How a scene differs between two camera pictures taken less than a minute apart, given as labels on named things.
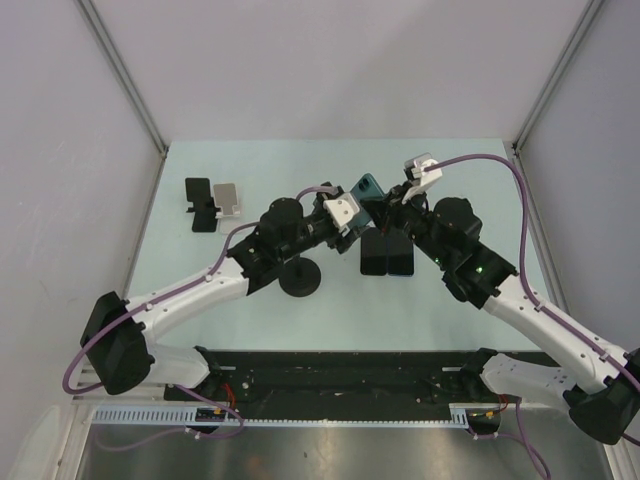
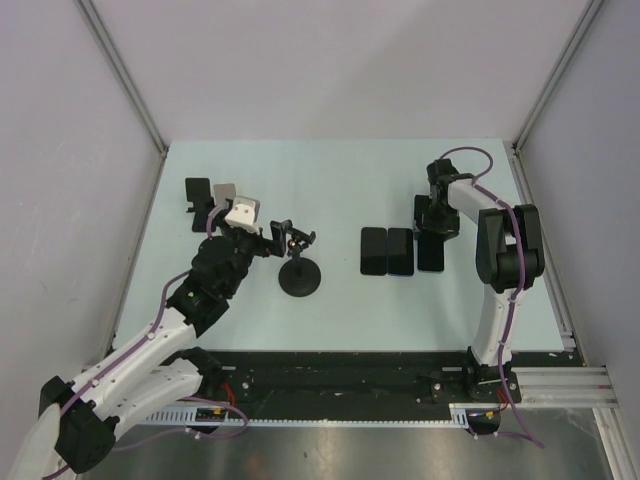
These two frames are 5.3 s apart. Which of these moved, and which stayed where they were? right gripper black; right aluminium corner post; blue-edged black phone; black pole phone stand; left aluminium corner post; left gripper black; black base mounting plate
Moved: left gripper black; right gripper black
Stayed: blue-edged black phone; black base mounting plate; left aluminium corner post; black pole phone stand; right aluminium corner post
